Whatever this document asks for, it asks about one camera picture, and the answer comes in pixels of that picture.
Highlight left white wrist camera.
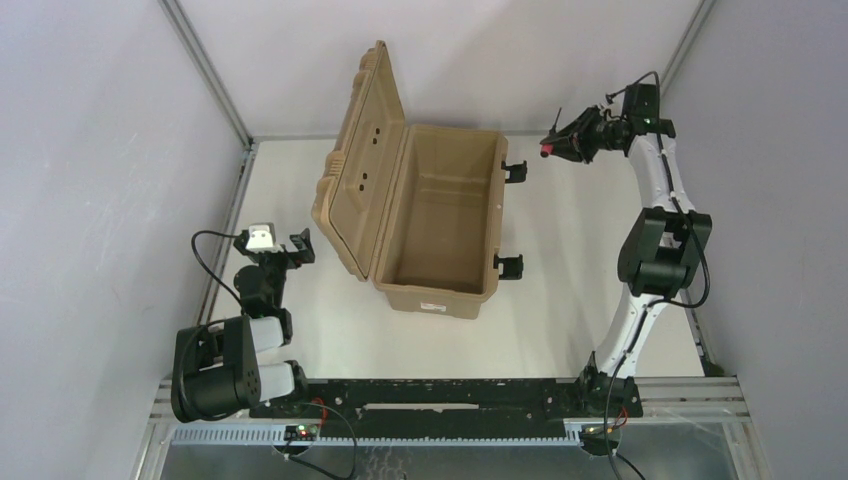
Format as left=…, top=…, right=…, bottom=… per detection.
left=245, top=223, right=278, bottom=253

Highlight upper black bin latch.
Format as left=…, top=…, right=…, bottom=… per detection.
left=501, top=160, right=528, bottom=184

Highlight black bin latch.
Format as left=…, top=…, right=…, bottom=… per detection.
left=493, top=254, right=524, bottom=281
left=501, top=160, right=528, bottom=184

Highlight tan plastic toolbox bin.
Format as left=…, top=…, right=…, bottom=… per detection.
left=311, top=41, right=508, bottom=319

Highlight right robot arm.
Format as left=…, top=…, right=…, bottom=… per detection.
left=540, top=83, right=713, bottom=417

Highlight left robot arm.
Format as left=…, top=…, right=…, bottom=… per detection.
left=170, top=223, right=315, bottom=423

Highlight red handled screwdriver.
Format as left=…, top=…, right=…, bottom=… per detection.
left=540, top=107, right=562, bottom=158

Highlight black mounting rail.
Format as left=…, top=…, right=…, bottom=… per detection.
left=249, top=378, right=644, bottom=438

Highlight grey slotted cable duct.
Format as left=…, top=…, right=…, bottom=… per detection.
left=171, top=424, right=583, bottom=447

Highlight lower black bin latch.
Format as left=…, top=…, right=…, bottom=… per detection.
left=493, top=254, right=524, bottom=281

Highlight left black cable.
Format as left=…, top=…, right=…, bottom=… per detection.
left=190, top=229, right=250, bottom=313

